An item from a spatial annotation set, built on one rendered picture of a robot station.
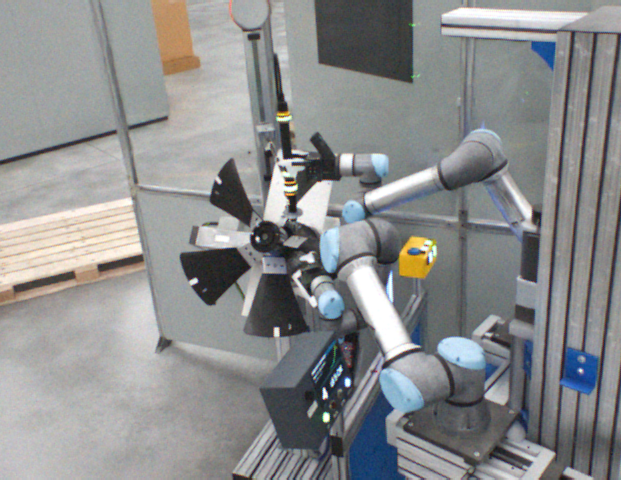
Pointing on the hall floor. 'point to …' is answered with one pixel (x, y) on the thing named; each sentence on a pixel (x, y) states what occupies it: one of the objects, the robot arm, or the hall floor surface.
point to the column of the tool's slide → (257, 104)
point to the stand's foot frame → (281, 461)
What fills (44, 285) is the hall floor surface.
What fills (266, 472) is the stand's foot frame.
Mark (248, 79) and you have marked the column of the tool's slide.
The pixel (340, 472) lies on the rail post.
